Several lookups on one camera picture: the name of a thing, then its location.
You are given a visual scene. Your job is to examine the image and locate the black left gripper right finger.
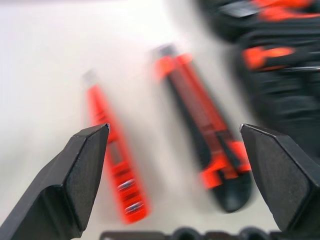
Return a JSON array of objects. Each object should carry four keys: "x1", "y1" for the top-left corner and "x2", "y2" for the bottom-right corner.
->
[{"x1": 239, "y1": 123, "x2": 320, "y2": 233}]

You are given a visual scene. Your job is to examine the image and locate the slim orange utility knife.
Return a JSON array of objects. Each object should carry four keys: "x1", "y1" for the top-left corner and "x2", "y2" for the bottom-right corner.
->
[{"x1": 83, "y1": 70, "x2": 152, "y2": 225}]

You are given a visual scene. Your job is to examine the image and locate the orange black tool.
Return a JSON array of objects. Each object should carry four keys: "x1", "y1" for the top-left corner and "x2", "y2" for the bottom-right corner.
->
[
  {"x1": 241, "y1": 45, "x2": 296, "y2": 73},
  {"x1": 251, "y1": 0, "x2": 320, "y2": 22}
]

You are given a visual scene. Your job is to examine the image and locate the large orange black utility knife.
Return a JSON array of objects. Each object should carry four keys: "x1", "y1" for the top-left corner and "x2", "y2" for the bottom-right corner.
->
[{"x1": 150, "y1": 44, "x2": 254, "y2": 214}]

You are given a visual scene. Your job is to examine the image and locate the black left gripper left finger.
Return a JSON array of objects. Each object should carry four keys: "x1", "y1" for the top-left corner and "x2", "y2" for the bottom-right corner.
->
[{"x1": 0, "y1": 123, "x2": 111, "y2": 240}]

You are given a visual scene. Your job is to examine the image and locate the black plastic tool case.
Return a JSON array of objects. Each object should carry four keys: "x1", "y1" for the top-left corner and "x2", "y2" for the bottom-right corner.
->
[{"x1": 206, "y1": 0, "x2": 320, "y2": 162}]

